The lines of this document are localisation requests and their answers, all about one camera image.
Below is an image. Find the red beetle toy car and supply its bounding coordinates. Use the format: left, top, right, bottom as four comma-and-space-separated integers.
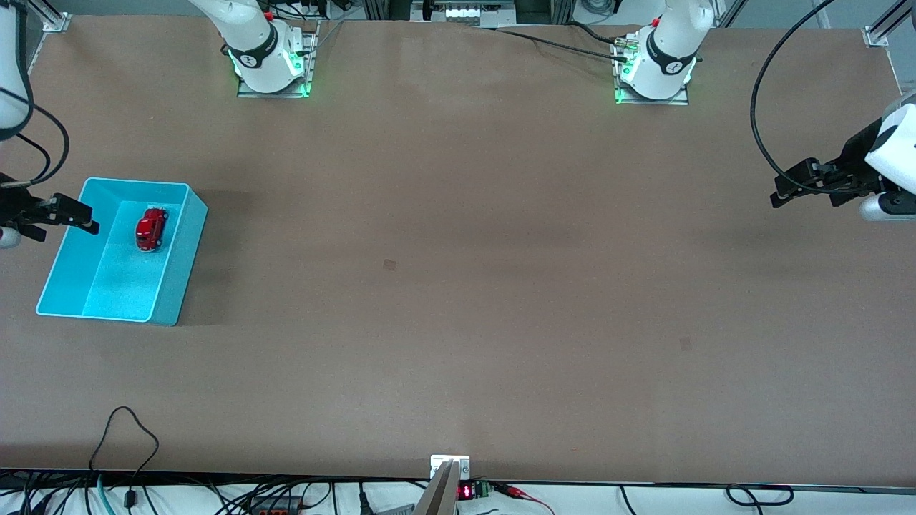
135, 206, 170, 252

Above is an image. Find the blue plastic box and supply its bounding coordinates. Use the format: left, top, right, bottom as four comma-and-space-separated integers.
36, 177, 208, 327

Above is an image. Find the white power strip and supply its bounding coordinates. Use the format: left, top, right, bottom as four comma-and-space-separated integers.
444, 4, 517, 24

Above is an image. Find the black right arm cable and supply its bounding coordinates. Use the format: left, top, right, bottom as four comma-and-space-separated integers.
0, 87, 71, 188

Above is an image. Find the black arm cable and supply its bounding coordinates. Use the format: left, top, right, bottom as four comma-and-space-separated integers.
0, 87, 71, 188
749, 0, 882, 195

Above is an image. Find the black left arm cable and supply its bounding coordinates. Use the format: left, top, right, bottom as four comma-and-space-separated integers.
749, 0, 882, 195

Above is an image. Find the aluminium frame profile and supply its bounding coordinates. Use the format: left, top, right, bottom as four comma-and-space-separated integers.
862, 0, 916, 48
27, 0, 72, 34

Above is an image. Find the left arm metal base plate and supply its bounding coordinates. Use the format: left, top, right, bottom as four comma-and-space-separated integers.
612, 36, 691, 107

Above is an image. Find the thin black looped cable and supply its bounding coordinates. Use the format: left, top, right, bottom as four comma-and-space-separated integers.
87, 406, 160, 509

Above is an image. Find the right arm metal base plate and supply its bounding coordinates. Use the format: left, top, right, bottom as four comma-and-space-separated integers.
236, 21, 320, 99

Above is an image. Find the thick black table cable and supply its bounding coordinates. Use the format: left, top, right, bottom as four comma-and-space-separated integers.
472, 21, 632, 62

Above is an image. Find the black coiled floor cable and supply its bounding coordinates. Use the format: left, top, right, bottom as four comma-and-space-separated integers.
726, 484, 795, 507

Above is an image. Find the red clip wire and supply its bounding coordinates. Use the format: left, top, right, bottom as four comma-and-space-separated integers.
492, 482, 556, 515

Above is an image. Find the grey metal camera bracket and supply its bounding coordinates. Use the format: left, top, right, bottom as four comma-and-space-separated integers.
414, 455, 472, 515

